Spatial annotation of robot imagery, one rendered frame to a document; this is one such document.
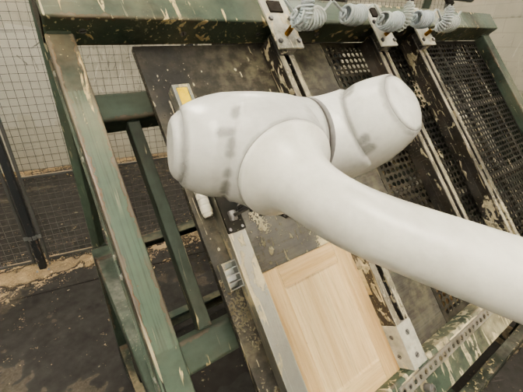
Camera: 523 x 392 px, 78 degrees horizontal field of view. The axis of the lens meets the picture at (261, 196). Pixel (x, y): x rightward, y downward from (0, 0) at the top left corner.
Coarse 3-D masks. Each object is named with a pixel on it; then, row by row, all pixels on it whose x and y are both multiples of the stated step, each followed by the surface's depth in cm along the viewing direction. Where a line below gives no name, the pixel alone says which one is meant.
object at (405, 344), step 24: (264, 0) 101; (312, 0) 91; (288, 24) 103; (264, 48) 107; (288, 48) 100; (288, 72) 101; (360, 264) 96; (384, 288) 93; (384, 312) 93; (408, 336) 91; (408, 360) 90
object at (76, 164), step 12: (36, 24) 104; (48, 60) 110; (48, 72) 112; (60, 108) 119; (60, 120) 122; (72, 144) 127; (72, 156) 130; (72, 168) 133; (84, 180) 136; (84, 192) 139; (84, 204) 143; (96, 216) 149; (96, 228) 151; (96, 240) 155
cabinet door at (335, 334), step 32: (320, 256) 93; (288, 288) 86; (320, 288) 90; (352, 288) 94; (288, 320) 82; (320, 320) 87; (352, 320) 91; (320, 352) 84; (352, 352) 88; (384, 352) 93; (320, 384) 81; (352, 384) 85
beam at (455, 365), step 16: (464, 320) 107; (496, 320) 114; (512, 320) 118; (432, 336) 105; (448, 336) 102; (480, 336) 108; (496, 336) 112; (432, 352) 97; (464, 352) 103; (480, 352) 106; (400, 368) 94; (448, 368) 98; (464, 368) 101; (384, 384) 89; (400, 384) 88; (448, 384) 96
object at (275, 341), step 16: (176, 96) 85; (192, 96) 87; (224, 240) 83; (240, 240) 81; (240, 256) 80; (240, 272) 79; (256, 272) 80; (256, 288) 79; (256, 304) 78; (272, 304) 80; (256, 320) 79; (272, 320) 78; (272, 336) 77; (272, 352) 76; (288, 352) 78; (272, 368) 78; (288, 368) 77; (288, 384) 76; (304, 384) 77
